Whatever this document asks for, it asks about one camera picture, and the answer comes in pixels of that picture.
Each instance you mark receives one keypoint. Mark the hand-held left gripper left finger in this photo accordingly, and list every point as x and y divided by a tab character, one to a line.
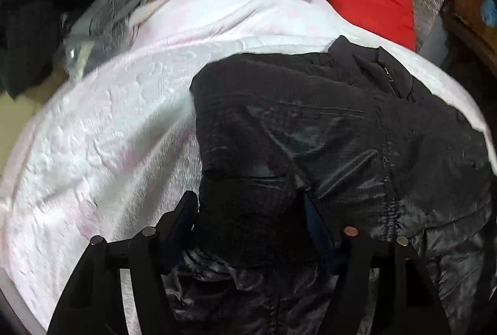
180	232

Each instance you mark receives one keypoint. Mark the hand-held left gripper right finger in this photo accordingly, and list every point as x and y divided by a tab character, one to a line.
319	228

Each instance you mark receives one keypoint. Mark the black puffer jacket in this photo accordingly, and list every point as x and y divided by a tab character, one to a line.
310	125

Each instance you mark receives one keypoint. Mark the grey crumpled clothes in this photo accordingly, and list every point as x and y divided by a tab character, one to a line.
108	12

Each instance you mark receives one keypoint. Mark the pile of dark clothes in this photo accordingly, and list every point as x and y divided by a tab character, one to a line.
39	28

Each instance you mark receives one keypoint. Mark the white pink plush blanket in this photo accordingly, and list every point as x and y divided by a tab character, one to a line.
116	125

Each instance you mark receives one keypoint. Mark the wooden bed headboard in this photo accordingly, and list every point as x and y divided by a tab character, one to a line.
470	32

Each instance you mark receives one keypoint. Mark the blue object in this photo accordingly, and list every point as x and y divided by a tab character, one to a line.
490	10

